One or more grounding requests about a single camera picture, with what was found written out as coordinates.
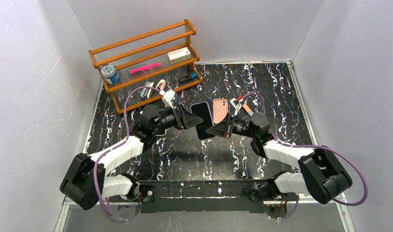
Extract clear phone case with phone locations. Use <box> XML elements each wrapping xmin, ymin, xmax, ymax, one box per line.
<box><xmin>190</xmin><ymin>101</ymin><xmax>214</xmax><ymax>140</ymax></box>

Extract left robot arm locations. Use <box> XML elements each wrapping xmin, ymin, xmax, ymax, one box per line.
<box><xmin>59</xmin><ymin>104</ymin><xmax>204</xmax><ymax>210</ymax></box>

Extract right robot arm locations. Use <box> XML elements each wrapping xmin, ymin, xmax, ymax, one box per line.
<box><xmin>206</xmin><ymin>113</ymin><xmax>352</xmax><ymax>204</ymax></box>

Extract pink tape dispenser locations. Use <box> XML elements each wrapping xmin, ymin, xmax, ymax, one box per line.
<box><xmin>156</xmin><ymin>79</ymin><xmax>166</xmax><ymax>91</ymax></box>

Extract black blue marker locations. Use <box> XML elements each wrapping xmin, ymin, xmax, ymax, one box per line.
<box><xmin>178</xmin><ymin>72</ymin><xmax>198</xmax><ymax>84</ymax></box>

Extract teal eraser block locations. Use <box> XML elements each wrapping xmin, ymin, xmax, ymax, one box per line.
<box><xmin>140</xmin><ymin>81</ymin><xmax>153</xmax><ymax>99</ymax></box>

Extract white medicine box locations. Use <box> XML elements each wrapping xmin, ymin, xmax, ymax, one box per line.
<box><xmin>167</xmin><ymin>47</ymin><xmax>191</xmax><ymax>65</ymax></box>

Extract orange wooden shelf rack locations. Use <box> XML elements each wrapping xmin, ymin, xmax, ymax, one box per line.
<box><xmin>88</xmin><ymin>19</ymin><xmax>203</xmax><ymax>115</ymax></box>

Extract pink highlighter pen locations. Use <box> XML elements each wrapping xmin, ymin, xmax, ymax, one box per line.
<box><xmin>130</xmin><ymin>62</ymin><xmax>162</xmax><ymax>74</ymax></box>

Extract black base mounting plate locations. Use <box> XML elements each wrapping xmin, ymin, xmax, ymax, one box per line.
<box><xmin>108</xmin><ymin>180</ymin><xmax>299</xmax><ymax>214</ymax></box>

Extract blue round jar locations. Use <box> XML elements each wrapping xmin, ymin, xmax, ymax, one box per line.
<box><xmin>101</xmin><ymin>65</ymin><xmax>119</xmax><ymax>85</ymax></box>

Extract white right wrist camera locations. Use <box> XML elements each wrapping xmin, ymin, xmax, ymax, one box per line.
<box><xmin>230</xmin><ymin>97</ymin><xmax>243</xmax><ymax>116</ymax></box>

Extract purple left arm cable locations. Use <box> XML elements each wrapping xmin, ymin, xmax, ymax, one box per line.
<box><xmin>93</xmin><ymin>86</ymin><xmax>166</xmax><ymax>223</ymax></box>

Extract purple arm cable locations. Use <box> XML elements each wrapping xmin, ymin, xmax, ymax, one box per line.
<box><xmin>93</xmin><ymin>86</ymin><xmax>166</xmax><ymax>223</ymax></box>
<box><xmin>241</xmin><ymin>91</ymin><xmax>368</xmax><ymax>221</ymax></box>

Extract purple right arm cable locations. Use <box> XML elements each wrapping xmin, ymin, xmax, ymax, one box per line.
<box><xmin>241</xmin><ymin>91</ymin><xmax>368</xmax><ymax>221</ymax></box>

